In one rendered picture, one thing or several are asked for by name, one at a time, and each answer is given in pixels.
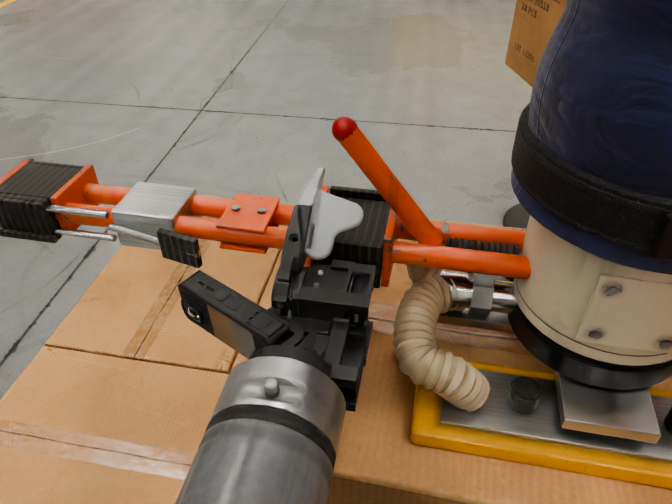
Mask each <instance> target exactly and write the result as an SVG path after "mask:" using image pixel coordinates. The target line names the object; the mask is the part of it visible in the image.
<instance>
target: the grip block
mask: <svg viewBox="0 0 672 504"><path fill-rule="evenodd" d="M321 190H322V191H324V192H326V193H329V187H328V186H322V189H321ZM330 194H332V195H334V196H337V197H340V198H343V199H346V200H348V201H351V202H354V203H356V204H358V205H359V206H360V207H361V208H362V210H363V220H362V222H361V224H360V225H359V226H357V227H355V228H352V229H349V230H346V231H343V232H341V233H339V234H338V235H337V236H336V237H335V240H334V245H333V249H332V252H331V254H330V255H329V256H328V257H327V258H325V259H323V260H313V259H311V258H309V257H308V256H307V255H306V260H305V267H310V266H311V264H320V265H328V266H331V263H332V260H333V259H334V260H343V261H352V262H355V263H358V264H367V265H375V266H376V273H375V278H374V283H373V286H374V288H379V287H380V282H381V286H382V287H388V286H389V282H390V277H391V272H392V267H393V263H391V258H392V249H393V243H394V240H395V241H398V239H397V238H396V233H397V224H398V218H399V217H398V216H397V215H396V213H395V212H394V211H393V210H392V208H391V207H390V206H389V204H388V203H387V202H386V201H385V199H384V198H383V197H382V196H381V194H380V193H379V192H378V191H377V190H370V189H361V188H351V187H341V186H331V188H330Z"/></svg>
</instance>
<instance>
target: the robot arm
mask: <svg viewBox="0 0 672 504"><path fill-rule="evenodd" d="M324 172H325V168H317V169H316V170H315V172H314V173H313V174H312V175H311V176H310V178H309V179H308V180H307V181H306V183H305V184H304V186H303V188H302V190H301V192H300V194H299V197H298V199H297V202H296V205H295V206H294V209H293V212H292V215H291V218H290V222H289V225H288V228H287V232H286V235H285V240H284V244H283V250H282V256H281V263H280V266H279V268H278V271H277V274H276V277H275V281H274V284H273V288H272V294H271V305H272V307H270V308H269V309H267V310H266V309H265V308H263V307H261V306H260V305H258V304H256V303H255V302H253V301H251V300H250V299H248V298H246V297H245V296H243V295H241V294H240V293H238V292H236V291H234V290H233V289H231V288H229V287H228V286H226V285H224V284H223V283H221V282H219V281H218V280H216V279H214V278H213V277H211V276H209V275H208V274H206V273H204V272H203V271H201V270H198V271H197V272H195V273H194V274H193V275H191V276H190V277H188V278H187V279H185V280H184V281H183V282H181V283H180V284H178V285H177V286H178V290H179V293H180V296H181V300H180V301H181V306H182V309H183V311H184V314H185V315H186V316H187V318H188V319H189V320H191V321H192V322H194V323H195V324H197V325H198V326H200V327H201V328H203V329H204V330H206V331H207V332H208V333H210V334H211V335H213V336H214V337H216V338H217V339H219V340H220V341H222V342H223V343H225V344H226V345H228V346H229V347H231V348H232V349H234V350H235V351H237V352H238V353H240V354H241V355H243V356H244V357H245V358H247V359H248V360H246V361H244V362H241V363H239V364H238V365H237V366H236V367H235V368H233V369H232V371H231V372H230V374H229V376H228V378H227V380H226V383H225V385H224V388H223V390H222V392H221V395H220V397H219V399H218V402H217V404H216V407H215V409H214V411H213V414H212V416H211V419H210V421H209V423H208V426H207V428H206V431H205V433H204V435H203V438H202V440H201V443H200V445H199V447H198V450H197V452H196V455H195V457H194V459H193V462H192V464H191V467H190V469H189V471H188V474H187V476H186V479H185V481H184V483H183V486H182V488H181V490H180V493H179V495H178V498H177V500H176V502H175V504H327V501H328V496H329V491H330V486H331V481H332V476H333V470H334V465H335V461H336V457H337V452H338V447H339V442H340V437H341V432H342V427H343V422H344V417H345V412H346V410H347V411H353V412H355V410H356V404H357V399H358V394H359V388H360V383H361V377H362V372H363V367H364V366H366V360H367V355H368V349H369V344H370V338H371V333H372V327H373V321H368V312H369V304H370V299H371V294H372V291H373V288H374V286H373V283H374V278H375V273H376V266H375V265H367V264H358V263H355V262H352V261H343V260H334V259H333V260H332V263H331V266H328V265H320V264H311V266H310V267H305V266H303V265H304V264H305V260H306V255H307V256H308V257H309V258H311V259H313V260H323V259H325V258H327V257H328V256H329V255H330V254H331V252H332V249H333V245H334V240H335V237H336V236H337V235H338V234H339V233H341V232H343V231H346V230H349V229H352V228H355V227H357V226H359V225H360V224H361V222H362V220H363V210H362V208H361V207H360V206H359V205H358V204H356V203H354V202H351V201H348V200H346V199H343V198H340V197H337V196H334V195H332V194H329V193H326V192H324V191H322V190H321V189H322V183H323V177H324ZM314 227H315V228H314ZM313 231H314V234H313ZM351 278H352V279H351ZM350 279H351V284H350Z"/></svg>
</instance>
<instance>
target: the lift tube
mask: <svg viewBox="0 0 672 504"><path fill-rule="evenodd" d="M529 126H530V128H531V131H532V133H533V134H534V135H535V136H536V137H537V138H538V139H539V140H541V141H542V142H543V143H544V144H545V145H546V146H547V147H548V148H549V149H550V150H552V151H553V152H554V153H555V154H556V155H558V156H559V157H560V158H562V159H563V160H564V161H565V162H567V163H569V164H571V165H573V166H575V167H577V168H579V169H581V170H583V171H586V172H588V173H590V174H593V175H595V176H597V177H600V178H602V179H605V180H607V181H609V182H612V183H614V184H617V185H619V186H622V187H624V188H627V189H629V190H633V191H637V192H641V193H645V194H649V195H653V196H658V197H664V198H671V199H672V0H567V2H566V6H565V9H564V12H563V14H562V17H561V18H560V20H559V22H558V24H557V26H556V28H555V30H554V32H553V34H552V35H551V37H550V39H549V41H548V43H547V45H546V48H545V50H544V52H543V55H542V57H541V59H540V62H539V65H538V68H537V71H536V74H535V79H534V83H533V87H532V93H531V100H530V109H529ZM511 184H512V188H513V191H514V194H515V195H516V197H517V199H518V201H519V202H520V204H521V205H522V206H523V207H524V209H525V210H526V211H527V212H528V213H529V214H530V215H531V216H532V217H533V218H534V219H535V220H536V221H538V222H539V223H540V224H541V225H542V226H543V227H545V228H546V229H548V230H549V231H551V232H552V233H554V234H555V235H557V236H558V237H560V238H562V239H564V240H565V241H567V242H569V243H571V244H573V245H575V246H577V247H579V248H581V249H583V250H585V251H588V252H590V253H593V254H595V255H597V256H600V257H602V258H605V259H608V260H611V261H614V262H617V263H620V264H623V265H627V266H630V267H635V268H639V269H643V270H647V271H651V272H657V273H663V274H670V275H672V261H670V260H661V259H655V258H653V257H651V253H647V252H643V251H639V250H635V249H631V248H628V247H624V246H621V245H618V244H615V243H612V242H609V241H606V240H603V239H601V238H599V237H596V236H594V235H591V234H589V233H587V232H584V231H582V230H580V229H578V228H576V227H574V226H572V225H570V224H569V223H567V222H565V221H563V220H561V219H560V218H558V217H557V216H555V215H554V214H552V213H551V212H549V211H548V210H546V209H545V208H544V207H542V206H541V205H540V204H539V203H538V202H537V201H535V200H534V199H533V198H532V197H531V196H530V195H529V194H528V193H527V192H526V190H525V189H524V188H523V187H522V186H521V185H520V183H519V181H518V180H517V178H516V176H515V174H514V172H513V169H512V171H511Z"/></svg>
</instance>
